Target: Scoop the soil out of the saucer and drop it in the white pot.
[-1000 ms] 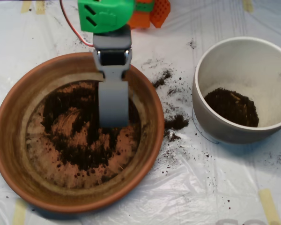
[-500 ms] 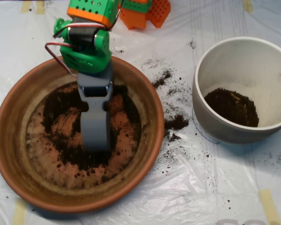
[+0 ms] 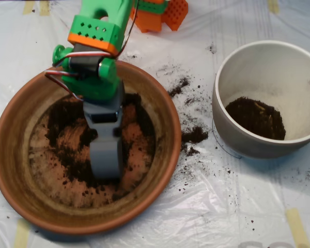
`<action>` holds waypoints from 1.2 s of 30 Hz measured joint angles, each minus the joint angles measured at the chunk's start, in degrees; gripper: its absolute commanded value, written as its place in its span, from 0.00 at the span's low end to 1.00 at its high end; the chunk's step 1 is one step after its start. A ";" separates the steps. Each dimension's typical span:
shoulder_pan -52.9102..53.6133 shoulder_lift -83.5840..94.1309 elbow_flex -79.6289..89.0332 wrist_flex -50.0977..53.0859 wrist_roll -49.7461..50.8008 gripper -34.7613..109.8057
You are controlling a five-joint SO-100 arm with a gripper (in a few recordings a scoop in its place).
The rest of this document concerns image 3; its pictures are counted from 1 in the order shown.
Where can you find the spilled dark soil clump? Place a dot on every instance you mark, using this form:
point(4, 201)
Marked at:
point(193, 134)
point(179, 87)

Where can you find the white ceramic pot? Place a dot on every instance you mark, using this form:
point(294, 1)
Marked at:
point(261, 77)

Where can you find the terracotta clay bowl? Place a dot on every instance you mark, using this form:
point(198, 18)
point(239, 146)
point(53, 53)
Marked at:
point(15, 160)

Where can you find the beige masking tape strip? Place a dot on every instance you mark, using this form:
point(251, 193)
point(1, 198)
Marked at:
point(28, 7)
point(297, 227)
point(21, 235)
point(44, 7)
point(273, 6)

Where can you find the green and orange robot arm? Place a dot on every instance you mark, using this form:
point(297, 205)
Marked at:
point(98, 87)

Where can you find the dark potting soil heap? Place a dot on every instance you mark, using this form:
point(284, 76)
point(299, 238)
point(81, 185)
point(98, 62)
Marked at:
point(67, 155)
point(255, 120)

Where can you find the clear plastic cover sheet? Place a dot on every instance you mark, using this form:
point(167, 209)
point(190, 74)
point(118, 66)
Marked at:
point(222, 206)

